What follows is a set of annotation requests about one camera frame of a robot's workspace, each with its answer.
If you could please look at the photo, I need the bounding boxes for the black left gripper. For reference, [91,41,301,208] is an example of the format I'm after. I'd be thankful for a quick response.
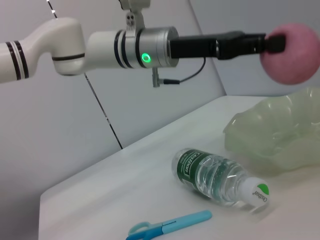
[168,30,287,61]

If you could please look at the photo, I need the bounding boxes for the pink toy peach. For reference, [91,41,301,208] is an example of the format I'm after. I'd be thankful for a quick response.
[258,22,320,85]

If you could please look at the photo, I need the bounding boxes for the clear water bottle green label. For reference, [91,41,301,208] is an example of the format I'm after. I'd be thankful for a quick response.
[171,147,271,213]

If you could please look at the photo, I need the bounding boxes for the pale green glass fruit plate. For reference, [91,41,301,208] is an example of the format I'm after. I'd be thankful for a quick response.
[222,86,320,176]

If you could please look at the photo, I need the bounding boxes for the blue scissors with cover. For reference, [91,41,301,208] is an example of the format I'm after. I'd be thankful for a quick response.
[125,209,213,240]

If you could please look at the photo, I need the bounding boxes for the left gripper cable with plug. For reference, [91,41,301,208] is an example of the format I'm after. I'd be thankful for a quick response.
[151,56,207,88]

